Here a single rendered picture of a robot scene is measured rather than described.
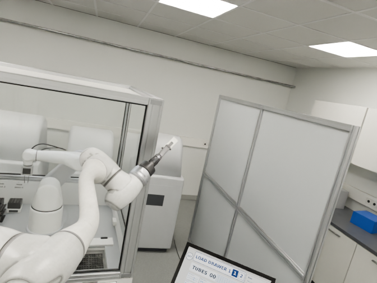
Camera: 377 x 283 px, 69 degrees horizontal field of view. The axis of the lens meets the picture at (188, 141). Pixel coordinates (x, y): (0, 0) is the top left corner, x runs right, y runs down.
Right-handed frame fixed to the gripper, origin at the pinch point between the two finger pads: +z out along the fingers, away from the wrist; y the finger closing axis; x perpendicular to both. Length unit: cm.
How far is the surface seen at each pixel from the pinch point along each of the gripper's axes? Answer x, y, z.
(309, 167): -80, -11, 71
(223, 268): -69, -26, -18
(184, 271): -56, -38, -31
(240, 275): -77, -20, -17
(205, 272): -64, -31, -25
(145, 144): 9.1, -11.6, -4.1
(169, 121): 22, -281, 191
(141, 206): -13.1, -32.1, -22.7
